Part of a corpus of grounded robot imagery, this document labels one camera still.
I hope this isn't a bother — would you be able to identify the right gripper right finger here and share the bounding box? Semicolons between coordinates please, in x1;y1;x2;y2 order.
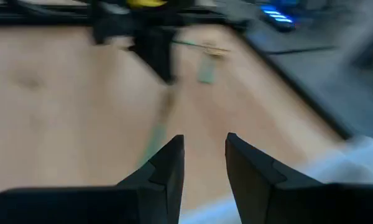
225;133;373;224

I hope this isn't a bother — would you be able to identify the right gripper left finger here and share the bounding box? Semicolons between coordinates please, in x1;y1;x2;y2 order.
0;135;185;224

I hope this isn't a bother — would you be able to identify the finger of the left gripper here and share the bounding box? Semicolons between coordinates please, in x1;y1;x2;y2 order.
129;29;177;85

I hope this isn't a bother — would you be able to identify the yellow clip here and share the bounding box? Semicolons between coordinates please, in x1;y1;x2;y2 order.
126;0;168;9

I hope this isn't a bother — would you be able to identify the white cutlery tray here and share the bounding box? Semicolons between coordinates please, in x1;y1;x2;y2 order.
178;135;373;224

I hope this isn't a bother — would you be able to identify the black device with blue lights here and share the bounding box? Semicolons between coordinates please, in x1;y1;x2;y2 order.
259;3;297;32

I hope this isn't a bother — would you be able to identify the gold knife with green handle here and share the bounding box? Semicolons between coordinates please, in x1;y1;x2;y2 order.
173;39;231;54

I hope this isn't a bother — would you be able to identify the gold fork with green handle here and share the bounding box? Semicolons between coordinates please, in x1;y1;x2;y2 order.
197;46;231;85

